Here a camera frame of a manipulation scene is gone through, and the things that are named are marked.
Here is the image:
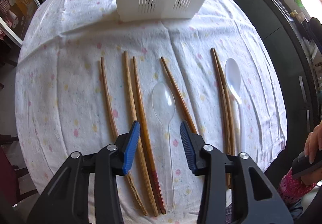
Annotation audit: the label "light wooden chopstick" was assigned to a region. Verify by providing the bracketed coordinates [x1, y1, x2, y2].
[124, 51, 159, 216]

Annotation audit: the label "dark red-tipped chopstick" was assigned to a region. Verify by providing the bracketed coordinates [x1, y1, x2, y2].
[132, 57, 166, 215]

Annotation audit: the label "clear plastic spoon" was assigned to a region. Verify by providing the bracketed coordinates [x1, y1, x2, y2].
[152, 82, 176, 212]

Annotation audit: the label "white plastic spoon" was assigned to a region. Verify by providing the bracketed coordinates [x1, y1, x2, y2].
[225, 58, 246, 153]

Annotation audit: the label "person's right hand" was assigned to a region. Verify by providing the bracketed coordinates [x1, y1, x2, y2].
[304, 122, 322, 163]

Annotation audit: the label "white floral tablecloth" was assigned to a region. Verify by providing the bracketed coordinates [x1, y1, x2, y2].
[15, 0, 287, 223]

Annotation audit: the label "green lower cabinets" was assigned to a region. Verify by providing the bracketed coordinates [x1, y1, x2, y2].
[234, 0, 320, 169]

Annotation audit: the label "glass sliding door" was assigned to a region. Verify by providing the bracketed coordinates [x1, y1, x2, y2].
[1, 0, 40, 47]

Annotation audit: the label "red checkered apron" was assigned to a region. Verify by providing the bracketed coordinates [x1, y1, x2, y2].
[1, 0, 17, 28]

